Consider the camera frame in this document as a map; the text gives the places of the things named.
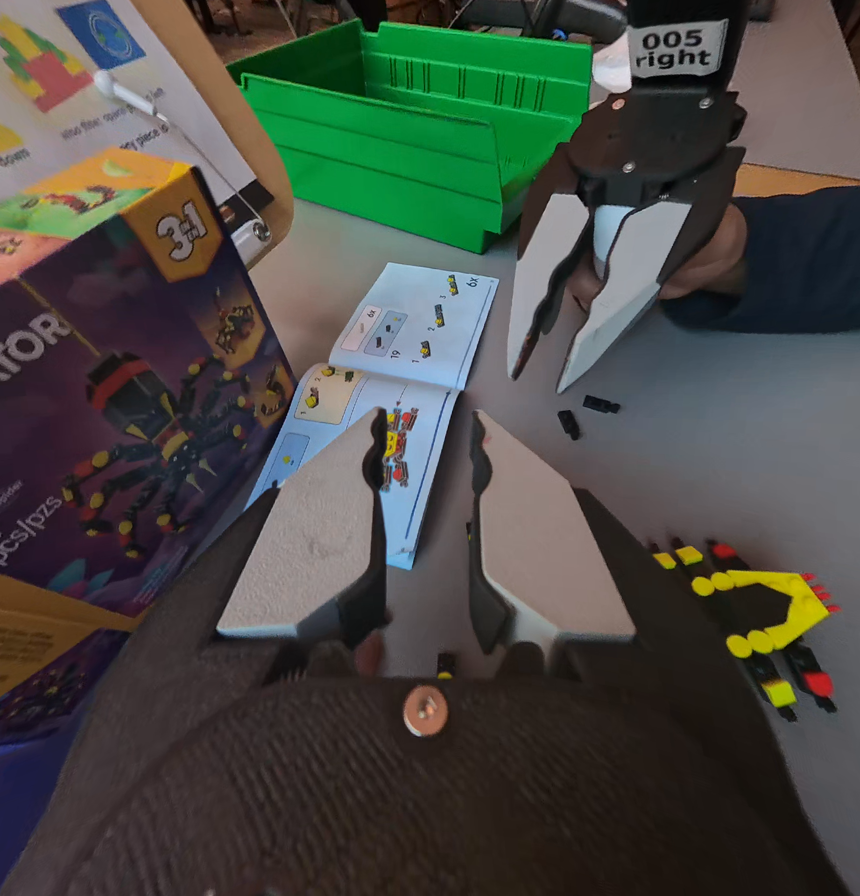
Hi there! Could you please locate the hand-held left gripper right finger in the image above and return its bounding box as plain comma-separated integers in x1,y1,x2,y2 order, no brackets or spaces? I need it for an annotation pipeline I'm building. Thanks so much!
467,410,637,655

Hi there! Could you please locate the wooden clipboard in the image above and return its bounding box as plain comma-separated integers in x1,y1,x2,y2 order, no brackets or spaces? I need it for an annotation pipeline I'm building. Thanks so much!
0,0,294,270

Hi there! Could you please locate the metal clipboard clip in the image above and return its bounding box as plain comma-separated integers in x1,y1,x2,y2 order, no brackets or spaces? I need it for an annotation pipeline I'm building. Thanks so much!
94,70,273,261

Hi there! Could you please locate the person's right hand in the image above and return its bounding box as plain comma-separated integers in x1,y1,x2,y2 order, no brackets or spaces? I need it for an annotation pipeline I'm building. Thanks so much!
657,202,747,303

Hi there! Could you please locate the person's right forearm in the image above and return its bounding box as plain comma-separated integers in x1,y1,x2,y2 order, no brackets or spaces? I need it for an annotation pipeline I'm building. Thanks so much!
661,183,860,333

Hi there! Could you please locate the purple lego set box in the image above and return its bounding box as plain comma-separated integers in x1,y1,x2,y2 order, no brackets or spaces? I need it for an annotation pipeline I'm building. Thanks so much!
0,147,298,708

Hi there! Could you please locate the light blue instruction booklet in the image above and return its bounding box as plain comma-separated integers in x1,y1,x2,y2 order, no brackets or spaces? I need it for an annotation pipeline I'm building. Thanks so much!
244,262,500,569

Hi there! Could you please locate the black yellow lego spider assembly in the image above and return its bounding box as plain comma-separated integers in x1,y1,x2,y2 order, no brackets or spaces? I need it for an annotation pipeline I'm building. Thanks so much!
647,538,840,723

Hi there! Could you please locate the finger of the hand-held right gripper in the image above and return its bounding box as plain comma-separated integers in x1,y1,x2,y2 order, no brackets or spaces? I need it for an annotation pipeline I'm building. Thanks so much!
507,143,595,382
556,147,746,394

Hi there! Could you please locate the green plastic bin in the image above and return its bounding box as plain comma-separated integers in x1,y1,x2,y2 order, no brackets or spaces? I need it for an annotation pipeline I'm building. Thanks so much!
226,17,595,254

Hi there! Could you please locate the dark grey chair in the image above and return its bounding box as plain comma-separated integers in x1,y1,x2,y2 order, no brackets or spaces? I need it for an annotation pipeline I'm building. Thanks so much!
458,0,628,43

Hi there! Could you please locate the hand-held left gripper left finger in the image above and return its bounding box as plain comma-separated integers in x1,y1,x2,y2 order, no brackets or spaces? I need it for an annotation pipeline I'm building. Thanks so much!
216,408,390,648

